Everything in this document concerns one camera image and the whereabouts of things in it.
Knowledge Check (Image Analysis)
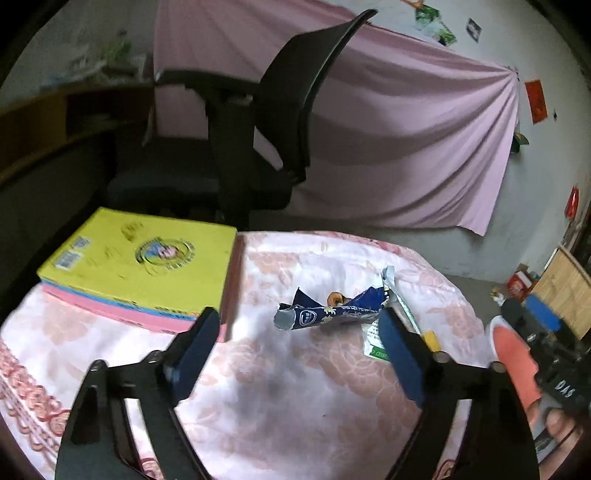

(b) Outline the green photo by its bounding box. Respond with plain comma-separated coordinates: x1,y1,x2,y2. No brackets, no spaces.
427,21,457,47
414,6,441,28

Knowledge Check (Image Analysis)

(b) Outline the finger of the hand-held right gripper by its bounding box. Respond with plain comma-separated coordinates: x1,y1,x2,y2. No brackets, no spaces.
501,298,544,340
526,294,578,345

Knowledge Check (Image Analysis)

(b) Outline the orange basin with white rim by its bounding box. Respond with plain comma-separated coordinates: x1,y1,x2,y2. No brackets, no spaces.
487,318,543,411

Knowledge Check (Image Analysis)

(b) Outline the dark blue snack wrapper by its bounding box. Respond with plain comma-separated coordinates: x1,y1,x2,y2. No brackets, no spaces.
274,286,393,334

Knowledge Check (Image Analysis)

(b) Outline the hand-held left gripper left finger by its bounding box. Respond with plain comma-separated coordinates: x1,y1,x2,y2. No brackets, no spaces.
55,306,221,480

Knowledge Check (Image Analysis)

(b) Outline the light wooden board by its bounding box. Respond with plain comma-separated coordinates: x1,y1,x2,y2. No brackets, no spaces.
531,244,591,342

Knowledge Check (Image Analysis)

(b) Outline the pink hanging cloth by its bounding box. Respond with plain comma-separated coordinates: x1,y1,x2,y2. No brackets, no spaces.
152,0,522,237

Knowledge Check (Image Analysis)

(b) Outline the floral pink blanket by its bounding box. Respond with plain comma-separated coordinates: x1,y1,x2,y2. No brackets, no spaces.
0,228,499,480

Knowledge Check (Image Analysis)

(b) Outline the pile of papers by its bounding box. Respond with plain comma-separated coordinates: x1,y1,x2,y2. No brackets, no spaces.
41,53,153,89

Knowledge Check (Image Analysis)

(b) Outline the white green plastic bag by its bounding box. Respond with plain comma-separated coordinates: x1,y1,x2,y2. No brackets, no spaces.
99,30,139,65

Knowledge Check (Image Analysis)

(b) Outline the red paper sheet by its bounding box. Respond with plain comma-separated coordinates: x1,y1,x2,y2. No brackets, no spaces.
525,79,548,124

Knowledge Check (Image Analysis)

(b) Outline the red white carton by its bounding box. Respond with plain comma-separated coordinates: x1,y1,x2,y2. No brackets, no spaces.
508,271,533,297

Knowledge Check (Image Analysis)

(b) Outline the wooden desk shelf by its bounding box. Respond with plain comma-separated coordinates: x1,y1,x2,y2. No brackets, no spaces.
0,78,155,185

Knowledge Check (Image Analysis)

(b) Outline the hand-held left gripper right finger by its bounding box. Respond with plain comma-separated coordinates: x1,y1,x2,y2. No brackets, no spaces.
378,307,541,480

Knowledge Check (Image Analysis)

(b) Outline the black office chair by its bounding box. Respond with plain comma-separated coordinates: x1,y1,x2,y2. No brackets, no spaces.
106,9,379,232

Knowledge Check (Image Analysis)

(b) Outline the pink box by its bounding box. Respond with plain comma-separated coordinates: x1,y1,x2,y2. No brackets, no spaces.
41,231,245,343

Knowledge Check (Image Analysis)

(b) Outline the person's right hand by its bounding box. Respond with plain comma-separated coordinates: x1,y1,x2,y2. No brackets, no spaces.
531,401,585,457

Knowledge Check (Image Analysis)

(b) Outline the white green wrapper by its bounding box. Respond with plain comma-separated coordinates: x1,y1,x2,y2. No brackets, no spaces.
364,266,422,361

